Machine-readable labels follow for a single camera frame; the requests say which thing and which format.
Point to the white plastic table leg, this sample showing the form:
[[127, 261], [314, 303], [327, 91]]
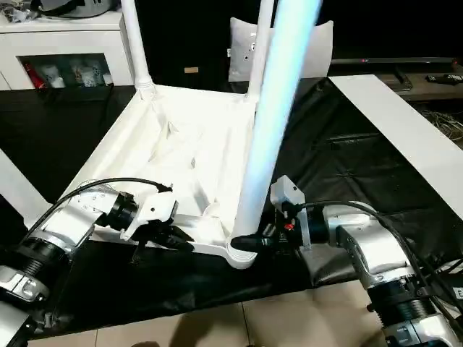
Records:
[[139, 47], [21, 191], [261, 47], [275, 108]]

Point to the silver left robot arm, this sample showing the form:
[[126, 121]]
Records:
[[65, 224]]

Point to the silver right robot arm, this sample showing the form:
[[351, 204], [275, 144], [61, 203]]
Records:
[[372, 238]]

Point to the black table mat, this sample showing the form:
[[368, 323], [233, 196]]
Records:
[[343, 162]]

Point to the white cup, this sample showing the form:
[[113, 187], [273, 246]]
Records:
[[58, 81], [107, 79], [89, 77]]

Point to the white low table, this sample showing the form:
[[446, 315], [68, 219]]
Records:
[[405, 119]]

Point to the small yellow label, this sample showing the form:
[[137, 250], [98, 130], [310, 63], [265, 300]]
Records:
[[191, 69]]

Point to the grey cushion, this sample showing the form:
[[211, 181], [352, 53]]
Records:
[[322, 54]]

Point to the black sofa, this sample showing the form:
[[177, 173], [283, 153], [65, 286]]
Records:
[[202, 36]]

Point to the thin black bar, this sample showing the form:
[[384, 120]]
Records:
[[398, 60]]

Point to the white cabinet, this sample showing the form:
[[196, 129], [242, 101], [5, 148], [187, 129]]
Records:
[[72, 39]]

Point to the black remote control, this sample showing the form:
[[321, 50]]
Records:
[[445, 78]]

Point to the grey bag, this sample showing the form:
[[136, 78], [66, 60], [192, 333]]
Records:
[[79, 8]]

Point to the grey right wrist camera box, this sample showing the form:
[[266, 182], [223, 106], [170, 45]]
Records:
[[287, 191]]

